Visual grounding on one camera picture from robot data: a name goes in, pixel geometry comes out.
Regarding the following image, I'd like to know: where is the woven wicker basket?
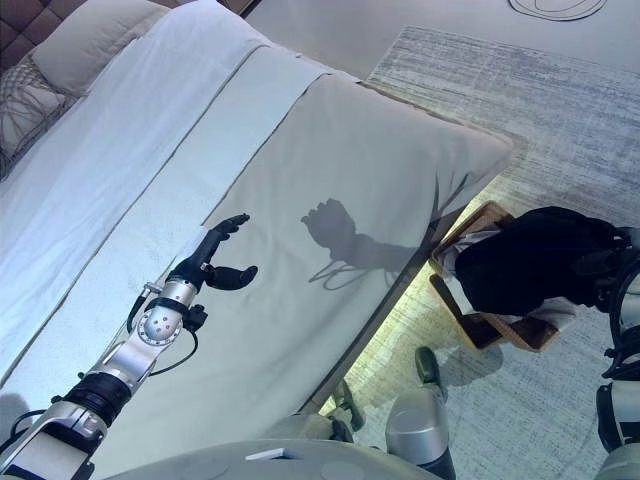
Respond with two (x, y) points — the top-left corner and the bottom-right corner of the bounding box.
(429, 200), (562, 355)

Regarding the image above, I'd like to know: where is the small oval floor mat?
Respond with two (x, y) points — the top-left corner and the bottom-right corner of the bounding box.
(506, 0), (607, 23)

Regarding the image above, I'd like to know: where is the grey striped rug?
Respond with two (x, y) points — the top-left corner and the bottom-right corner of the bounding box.
(299, 24), (640, 480)

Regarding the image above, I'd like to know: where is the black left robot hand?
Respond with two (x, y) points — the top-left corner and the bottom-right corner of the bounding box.
(166, 212), (259, 292)

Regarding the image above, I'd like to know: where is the beige pillow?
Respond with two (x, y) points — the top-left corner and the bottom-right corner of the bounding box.
(31, 0), (172, 97)

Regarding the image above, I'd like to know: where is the bed with beige cover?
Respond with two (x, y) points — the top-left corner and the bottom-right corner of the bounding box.
(0, 0), (516, 442)

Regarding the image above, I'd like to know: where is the brown padded headboard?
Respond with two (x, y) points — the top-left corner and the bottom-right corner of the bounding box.
(0, 0), (77, 82)

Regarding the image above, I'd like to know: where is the white duvet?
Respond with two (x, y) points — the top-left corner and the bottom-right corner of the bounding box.
(0, 0), (332, 382)

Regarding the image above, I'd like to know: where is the white garment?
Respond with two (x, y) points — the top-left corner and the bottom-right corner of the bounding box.
(442, 228), (577, 327)

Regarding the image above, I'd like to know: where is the patterned cushion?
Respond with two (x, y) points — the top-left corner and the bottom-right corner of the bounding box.
(0, 53), (67, 172)

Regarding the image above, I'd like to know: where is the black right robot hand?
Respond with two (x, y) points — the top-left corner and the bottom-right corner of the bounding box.
(574, 224), (640, 312)

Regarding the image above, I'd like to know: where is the black garment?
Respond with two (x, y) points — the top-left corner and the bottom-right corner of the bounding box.
(455, 205), (627, 320)

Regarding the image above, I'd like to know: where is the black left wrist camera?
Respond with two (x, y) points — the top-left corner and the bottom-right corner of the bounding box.
(186, 304), (209, 332)

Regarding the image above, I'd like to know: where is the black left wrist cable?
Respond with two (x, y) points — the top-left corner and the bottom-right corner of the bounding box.
(126, 294), (199, 377)

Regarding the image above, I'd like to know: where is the grey robot torso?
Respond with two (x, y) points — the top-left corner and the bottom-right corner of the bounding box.
(94, 439), (451, 480)

